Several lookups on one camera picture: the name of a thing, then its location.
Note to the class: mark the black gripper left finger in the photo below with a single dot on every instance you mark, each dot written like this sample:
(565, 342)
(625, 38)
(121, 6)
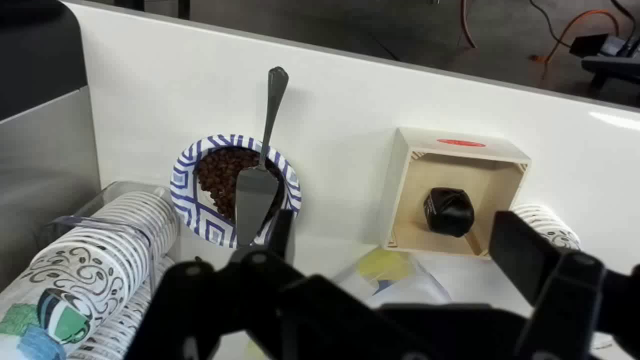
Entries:
(288, 314)

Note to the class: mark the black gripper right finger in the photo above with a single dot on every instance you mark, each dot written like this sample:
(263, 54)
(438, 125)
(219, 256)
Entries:
(572, 294)

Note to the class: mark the short paper cup stack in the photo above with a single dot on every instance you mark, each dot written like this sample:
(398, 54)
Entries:
(89, 274)

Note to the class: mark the blue patterned paper bowl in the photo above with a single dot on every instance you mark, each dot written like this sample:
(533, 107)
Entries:
(202, 187)

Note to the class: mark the grey metal spoon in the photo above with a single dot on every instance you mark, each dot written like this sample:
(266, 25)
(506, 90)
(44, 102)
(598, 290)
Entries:
(256, 187)

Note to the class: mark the black round object in box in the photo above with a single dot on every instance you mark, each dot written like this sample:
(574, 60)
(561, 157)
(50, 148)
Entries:
(448, 211)

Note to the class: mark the small wooden box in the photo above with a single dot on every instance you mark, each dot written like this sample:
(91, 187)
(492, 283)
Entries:
(487, 169)

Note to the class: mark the clear plastic container white lid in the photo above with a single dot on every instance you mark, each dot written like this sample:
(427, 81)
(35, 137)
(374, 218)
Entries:
(382, 277)

